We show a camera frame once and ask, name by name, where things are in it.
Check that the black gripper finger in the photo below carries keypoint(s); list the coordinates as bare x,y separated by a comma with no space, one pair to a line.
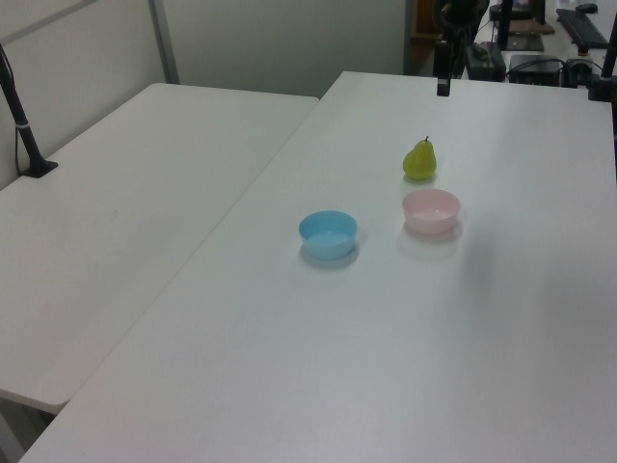
444,89

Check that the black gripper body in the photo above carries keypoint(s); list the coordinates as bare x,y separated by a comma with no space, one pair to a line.
444,60

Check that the green pear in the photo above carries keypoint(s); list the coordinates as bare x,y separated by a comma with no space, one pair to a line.
420,161

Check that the pink plastic bowl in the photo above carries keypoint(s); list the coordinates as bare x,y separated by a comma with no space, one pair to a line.
430,211

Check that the blue plastic bowl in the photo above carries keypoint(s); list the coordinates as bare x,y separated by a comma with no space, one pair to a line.
328,235

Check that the black and green device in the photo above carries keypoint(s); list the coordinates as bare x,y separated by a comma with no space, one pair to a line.
484,60

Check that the wooden cabinet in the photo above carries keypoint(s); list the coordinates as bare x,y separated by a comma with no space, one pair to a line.
424,17

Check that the black monitor stand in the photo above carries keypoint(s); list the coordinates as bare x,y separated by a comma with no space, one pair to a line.
511,36

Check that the black equipment box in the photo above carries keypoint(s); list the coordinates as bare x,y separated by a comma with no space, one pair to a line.
536,68

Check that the black computer keyboard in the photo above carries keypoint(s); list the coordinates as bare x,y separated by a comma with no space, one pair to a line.
581,26

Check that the black computer mouse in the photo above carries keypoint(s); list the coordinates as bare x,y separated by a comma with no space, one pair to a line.
585,8

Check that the black clamped stand pole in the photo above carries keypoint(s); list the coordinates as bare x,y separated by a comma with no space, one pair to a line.
603,72

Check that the white side table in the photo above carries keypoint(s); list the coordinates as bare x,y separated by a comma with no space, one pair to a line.
120,226

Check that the grey metal partition post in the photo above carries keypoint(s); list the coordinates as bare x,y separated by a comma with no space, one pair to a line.
165,41

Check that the black camera pole with base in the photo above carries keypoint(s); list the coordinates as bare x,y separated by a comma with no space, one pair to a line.
21,125

